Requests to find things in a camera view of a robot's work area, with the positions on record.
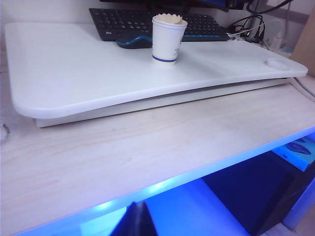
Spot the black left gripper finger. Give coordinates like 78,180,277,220
122,202,158,236

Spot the white feather shuttlecock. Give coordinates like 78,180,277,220
157,14,184,27

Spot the white paper cup blue band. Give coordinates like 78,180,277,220
151,15,188,63

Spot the white lap desk base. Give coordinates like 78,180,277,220
33,78,288,128

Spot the black computer tower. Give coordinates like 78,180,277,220
201,149,311,236

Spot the white lap desk board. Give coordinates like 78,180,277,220
4,22,308,118

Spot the blue printed box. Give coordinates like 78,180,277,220
283,137,315,173

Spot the black and blue mouse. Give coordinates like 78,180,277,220
115,35,154,50

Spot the black computer keyboard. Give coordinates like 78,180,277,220
88,8,230,42

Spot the black AOC computer monitor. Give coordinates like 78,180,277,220
99,0,247,12

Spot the brown cardboard box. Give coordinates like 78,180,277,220
290,0,315,67

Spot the white cable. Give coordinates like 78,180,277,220
291,78,315,99

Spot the black cable bundle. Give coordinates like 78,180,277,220
231,14,266,44

